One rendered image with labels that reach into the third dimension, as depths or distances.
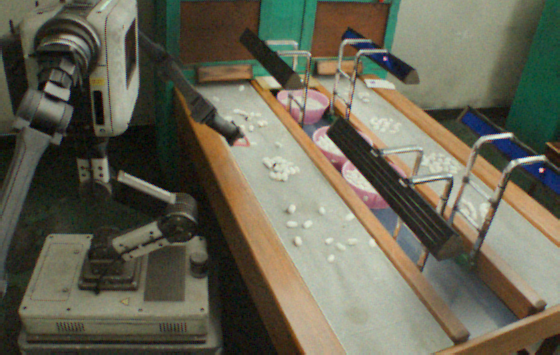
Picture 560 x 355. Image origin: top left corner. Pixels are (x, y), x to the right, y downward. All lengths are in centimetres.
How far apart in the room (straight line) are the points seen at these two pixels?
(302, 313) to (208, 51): 161
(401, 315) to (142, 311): 86
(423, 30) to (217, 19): 203
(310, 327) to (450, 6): 327
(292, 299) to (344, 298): 16
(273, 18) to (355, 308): 168
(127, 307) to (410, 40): 307
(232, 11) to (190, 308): 150
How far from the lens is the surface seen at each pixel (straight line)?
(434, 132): 241
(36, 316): 178
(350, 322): 136
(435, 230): 116
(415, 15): 396
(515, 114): 456
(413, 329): 139
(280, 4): 259
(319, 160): 195
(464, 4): 422
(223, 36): 254
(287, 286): 138
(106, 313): 171
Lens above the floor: 176
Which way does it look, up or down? 32 degrees down
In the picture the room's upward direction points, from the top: 7 degrees clockwise
